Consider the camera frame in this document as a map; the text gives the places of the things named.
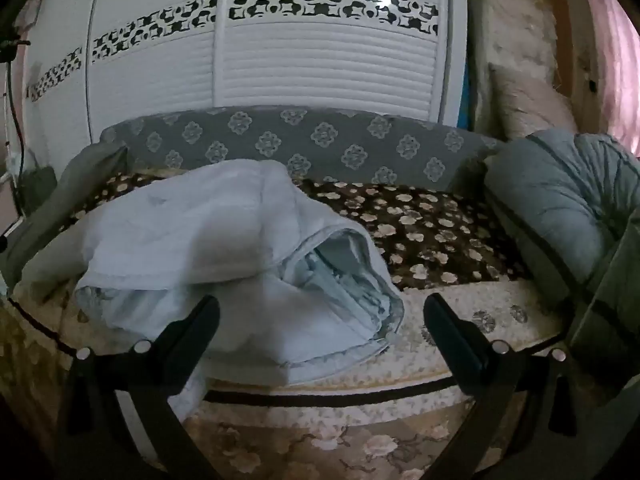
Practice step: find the white louvred wardrobe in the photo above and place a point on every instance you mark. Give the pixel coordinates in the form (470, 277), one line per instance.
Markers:
(325, 70)

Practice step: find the light blue jacket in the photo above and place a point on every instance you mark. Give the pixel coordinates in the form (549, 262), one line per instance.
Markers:
(200, 235)

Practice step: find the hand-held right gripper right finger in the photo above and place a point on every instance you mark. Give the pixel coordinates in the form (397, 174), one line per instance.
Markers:
(442, 322)

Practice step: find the wrapped white bedding stack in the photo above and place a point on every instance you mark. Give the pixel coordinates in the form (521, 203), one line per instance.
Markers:
(515, 25)

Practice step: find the grey striped quilt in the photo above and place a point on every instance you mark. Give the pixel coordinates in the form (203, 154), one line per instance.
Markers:
(545, 195)

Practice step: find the dark grey pouch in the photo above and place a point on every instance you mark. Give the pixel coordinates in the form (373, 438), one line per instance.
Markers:
(40, 182)

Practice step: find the beige floral bedspread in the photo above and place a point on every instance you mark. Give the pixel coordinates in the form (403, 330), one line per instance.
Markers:
(350, 430)

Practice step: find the brown floral blanket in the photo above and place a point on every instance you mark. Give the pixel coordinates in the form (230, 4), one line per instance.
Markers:
(425, 230)

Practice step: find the plain grey cloth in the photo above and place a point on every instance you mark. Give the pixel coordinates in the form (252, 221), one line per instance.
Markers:
(60, 240)

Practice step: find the grey patterned headboard cushion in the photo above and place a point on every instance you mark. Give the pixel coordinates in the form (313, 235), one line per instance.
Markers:
(350, 135)

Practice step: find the pink curtain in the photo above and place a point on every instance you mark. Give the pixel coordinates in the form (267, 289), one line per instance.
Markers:
(615, 60)

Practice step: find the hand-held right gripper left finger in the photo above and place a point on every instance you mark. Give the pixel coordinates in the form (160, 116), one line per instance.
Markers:
(201, 321)

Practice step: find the beige pillow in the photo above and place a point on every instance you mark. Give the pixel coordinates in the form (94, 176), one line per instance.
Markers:
(530, 100)

